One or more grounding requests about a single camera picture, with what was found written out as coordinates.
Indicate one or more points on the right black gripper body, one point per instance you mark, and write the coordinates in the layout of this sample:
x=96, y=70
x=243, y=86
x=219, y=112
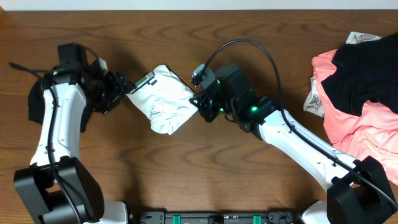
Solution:
x=218, y=104

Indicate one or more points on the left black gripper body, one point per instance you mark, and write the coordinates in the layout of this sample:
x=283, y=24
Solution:
x=107, y=91

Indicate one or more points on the white t-shirt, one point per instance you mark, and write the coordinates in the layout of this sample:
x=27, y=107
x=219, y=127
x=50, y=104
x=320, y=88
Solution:
x=164, y=99

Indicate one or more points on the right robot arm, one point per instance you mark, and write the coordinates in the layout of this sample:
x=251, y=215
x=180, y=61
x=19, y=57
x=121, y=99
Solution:
x=358, y=191

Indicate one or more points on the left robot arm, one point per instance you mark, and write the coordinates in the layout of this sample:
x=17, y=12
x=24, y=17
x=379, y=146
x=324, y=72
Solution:
x=57, y=187

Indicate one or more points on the folded black garment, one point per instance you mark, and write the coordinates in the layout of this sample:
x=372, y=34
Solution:
x=37, y=107

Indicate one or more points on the white leaf-print garment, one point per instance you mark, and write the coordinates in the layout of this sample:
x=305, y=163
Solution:
x=313, y=103

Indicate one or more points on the black t-shirt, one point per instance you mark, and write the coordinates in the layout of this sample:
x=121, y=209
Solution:
x=365, y=71

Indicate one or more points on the coral pink garment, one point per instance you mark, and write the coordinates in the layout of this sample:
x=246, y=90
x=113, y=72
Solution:
x=374, y=133

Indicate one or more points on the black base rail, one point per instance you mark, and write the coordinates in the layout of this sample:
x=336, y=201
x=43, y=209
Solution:
x=158, y=217

